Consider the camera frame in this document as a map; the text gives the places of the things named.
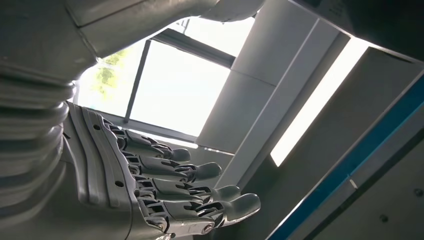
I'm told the dark window frame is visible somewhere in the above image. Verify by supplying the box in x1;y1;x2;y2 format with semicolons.
122;16;238;140

